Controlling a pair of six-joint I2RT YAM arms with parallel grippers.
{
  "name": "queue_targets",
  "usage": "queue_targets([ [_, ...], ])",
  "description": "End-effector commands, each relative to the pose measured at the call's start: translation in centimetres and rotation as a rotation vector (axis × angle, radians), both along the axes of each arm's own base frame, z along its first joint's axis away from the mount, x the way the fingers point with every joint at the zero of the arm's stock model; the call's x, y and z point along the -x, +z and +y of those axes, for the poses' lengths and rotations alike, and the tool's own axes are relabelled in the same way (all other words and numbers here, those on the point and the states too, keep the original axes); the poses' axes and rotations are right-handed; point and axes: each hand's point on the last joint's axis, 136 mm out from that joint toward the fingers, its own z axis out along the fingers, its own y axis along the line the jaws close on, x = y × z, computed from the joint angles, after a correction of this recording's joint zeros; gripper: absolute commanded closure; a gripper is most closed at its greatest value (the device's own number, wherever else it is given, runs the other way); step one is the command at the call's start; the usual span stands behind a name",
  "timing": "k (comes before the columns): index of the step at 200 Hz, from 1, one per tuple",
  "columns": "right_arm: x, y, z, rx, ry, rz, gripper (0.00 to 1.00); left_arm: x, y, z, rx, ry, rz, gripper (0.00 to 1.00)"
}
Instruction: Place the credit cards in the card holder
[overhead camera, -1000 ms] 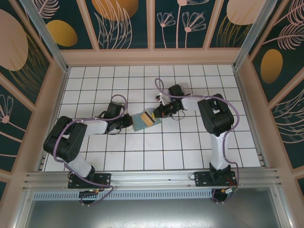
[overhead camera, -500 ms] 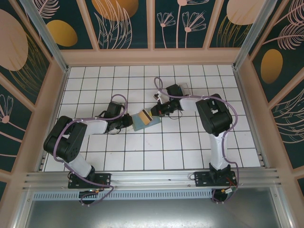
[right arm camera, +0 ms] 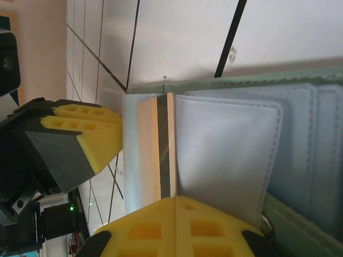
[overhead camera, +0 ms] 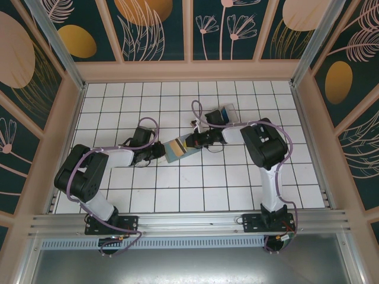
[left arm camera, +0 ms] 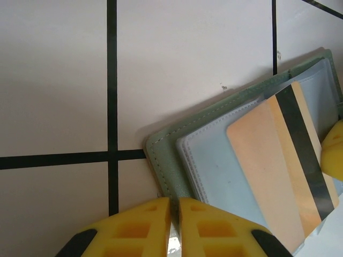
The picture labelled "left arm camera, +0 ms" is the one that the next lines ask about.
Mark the orange credit card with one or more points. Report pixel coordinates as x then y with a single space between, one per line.
268 174

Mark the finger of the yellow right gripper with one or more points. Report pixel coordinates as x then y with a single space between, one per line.
336 137
335 160

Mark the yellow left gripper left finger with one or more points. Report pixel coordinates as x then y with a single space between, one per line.
150 219

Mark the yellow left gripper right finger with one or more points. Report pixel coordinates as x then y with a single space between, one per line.
193 222

